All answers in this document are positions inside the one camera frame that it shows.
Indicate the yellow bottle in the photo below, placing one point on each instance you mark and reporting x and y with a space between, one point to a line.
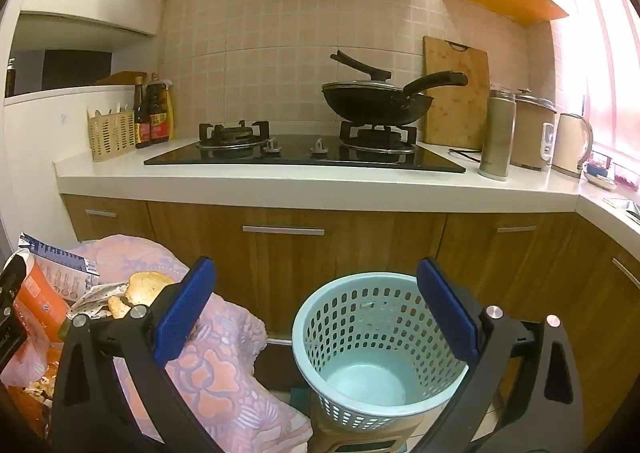
170 113

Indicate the blue dish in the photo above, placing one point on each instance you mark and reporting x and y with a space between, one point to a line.
597 172

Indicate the slim dark sauce bottle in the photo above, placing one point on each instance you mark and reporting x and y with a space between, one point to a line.
141 123

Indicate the pink plastic bag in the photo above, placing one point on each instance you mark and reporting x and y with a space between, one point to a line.
25 363

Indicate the medium wooden cabinet door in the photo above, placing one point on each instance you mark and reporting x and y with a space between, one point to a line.
525 273

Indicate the dark glass bottle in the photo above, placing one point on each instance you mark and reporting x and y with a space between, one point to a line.
10 78

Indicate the white dotted wrapper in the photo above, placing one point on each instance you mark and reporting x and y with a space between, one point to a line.
95 300

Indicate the cream electric kettle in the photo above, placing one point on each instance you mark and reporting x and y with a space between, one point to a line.
570 143

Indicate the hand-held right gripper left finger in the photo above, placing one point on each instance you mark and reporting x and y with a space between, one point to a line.
182 313

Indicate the white blue carton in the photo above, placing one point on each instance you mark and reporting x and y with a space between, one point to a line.
60 268

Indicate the wide wooden cabinet door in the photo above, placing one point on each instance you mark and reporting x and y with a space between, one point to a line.
350 243

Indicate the black glass gas stove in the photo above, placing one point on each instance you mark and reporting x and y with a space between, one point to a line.
300 155

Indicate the orange bottle white cap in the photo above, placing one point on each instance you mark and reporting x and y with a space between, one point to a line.
37 298

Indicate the red container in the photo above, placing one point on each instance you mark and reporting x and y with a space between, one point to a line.
626 175

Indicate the pink window curtain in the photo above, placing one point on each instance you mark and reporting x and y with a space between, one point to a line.
610 58

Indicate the steel thermos flask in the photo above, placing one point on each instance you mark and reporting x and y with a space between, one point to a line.
495 138

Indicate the wooden cutting board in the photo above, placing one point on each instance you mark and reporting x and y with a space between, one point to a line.
455 118

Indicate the light blue plastic basket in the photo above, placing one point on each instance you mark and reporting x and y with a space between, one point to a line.
360 383

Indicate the beige rice cooker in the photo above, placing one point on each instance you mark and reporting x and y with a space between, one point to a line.
530 133

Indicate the cream utensil basket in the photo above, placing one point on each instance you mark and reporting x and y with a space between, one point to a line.
112 138

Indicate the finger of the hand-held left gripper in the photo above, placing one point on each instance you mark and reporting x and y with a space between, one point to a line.
11 288

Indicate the corner wooden cabinet door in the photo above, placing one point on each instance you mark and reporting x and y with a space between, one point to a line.
610 333

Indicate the narrow wooden cabinet door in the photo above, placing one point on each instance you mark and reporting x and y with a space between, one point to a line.
125 228

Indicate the red label sauce bottle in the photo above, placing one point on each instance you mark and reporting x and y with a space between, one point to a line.
159 123

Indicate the black wok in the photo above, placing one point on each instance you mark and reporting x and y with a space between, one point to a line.
375 105

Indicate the brown food scraps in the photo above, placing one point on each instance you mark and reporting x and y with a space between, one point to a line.
42 387

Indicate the steel sink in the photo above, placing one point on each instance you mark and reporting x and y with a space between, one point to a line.
627 209

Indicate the pink floral blanket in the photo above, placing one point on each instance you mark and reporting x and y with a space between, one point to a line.
225 373

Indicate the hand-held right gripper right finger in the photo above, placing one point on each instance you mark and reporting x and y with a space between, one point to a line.
445 313

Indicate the large orange peel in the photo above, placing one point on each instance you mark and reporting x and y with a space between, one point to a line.
145 285

